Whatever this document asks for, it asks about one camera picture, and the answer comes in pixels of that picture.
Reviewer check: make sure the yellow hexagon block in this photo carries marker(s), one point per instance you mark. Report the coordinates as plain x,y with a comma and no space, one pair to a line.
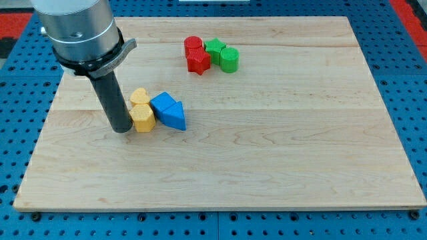
143,118

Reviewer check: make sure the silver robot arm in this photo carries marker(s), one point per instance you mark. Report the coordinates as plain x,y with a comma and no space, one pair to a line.
83,33

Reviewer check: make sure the blue triangle block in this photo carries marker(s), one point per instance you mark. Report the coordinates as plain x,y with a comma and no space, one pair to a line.
174,116

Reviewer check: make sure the blue cube block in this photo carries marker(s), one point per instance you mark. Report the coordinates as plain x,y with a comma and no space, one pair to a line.
160,103

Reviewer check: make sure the red star block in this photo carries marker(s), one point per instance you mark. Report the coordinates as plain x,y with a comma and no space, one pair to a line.
198,60

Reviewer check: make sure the green cylinder block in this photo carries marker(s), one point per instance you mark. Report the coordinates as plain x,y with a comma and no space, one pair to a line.
229,60

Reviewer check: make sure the wooden board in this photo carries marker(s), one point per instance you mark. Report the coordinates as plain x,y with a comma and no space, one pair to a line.
300,126

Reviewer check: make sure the green star block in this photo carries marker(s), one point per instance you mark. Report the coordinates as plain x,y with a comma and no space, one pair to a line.
214,48

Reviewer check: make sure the red cylinder block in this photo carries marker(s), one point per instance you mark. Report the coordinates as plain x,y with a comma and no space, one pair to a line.
192,42

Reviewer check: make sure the yellow heart block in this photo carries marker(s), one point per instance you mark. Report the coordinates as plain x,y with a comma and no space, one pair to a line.
139,97

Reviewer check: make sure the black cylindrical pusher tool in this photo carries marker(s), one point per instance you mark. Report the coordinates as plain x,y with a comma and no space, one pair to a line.
111,98

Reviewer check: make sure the grey tool clamp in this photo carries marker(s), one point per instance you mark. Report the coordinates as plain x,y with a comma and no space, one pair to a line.
101,66

